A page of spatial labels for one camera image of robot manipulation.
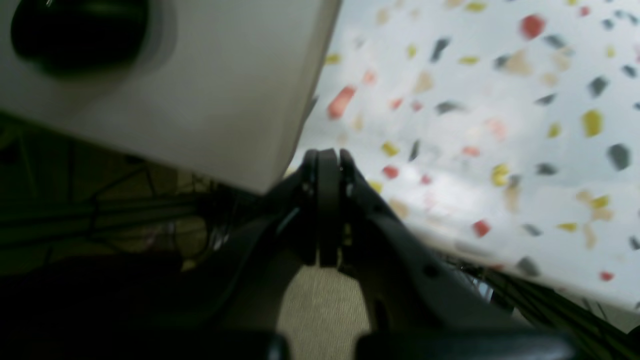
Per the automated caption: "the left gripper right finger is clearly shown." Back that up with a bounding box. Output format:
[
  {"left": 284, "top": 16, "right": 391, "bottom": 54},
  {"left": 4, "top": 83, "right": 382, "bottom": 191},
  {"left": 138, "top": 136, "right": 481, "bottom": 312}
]
[{"left": 317, "top": 149, "right": 527, "bottom": 333}]

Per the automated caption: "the black round object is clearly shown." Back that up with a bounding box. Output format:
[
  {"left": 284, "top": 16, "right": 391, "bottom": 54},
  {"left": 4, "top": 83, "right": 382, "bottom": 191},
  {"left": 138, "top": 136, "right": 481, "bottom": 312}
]
[{"left": 10, "top": 0, "right": 150, "bottom": 75}]

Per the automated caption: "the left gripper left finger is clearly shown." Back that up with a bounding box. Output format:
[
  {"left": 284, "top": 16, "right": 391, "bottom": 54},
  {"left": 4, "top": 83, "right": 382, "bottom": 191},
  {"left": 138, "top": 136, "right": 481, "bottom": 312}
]
[{"left": 165, "top": 150, "right": 318, "bottom": 331}]

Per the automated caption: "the terrazzo pattern tablecloth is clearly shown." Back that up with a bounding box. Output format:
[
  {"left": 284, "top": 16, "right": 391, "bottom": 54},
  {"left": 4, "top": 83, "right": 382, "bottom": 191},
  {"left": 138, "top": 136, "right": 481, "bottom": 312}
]
[{"left": 290, "top": 0, "right": 640, "bottom": 312}]

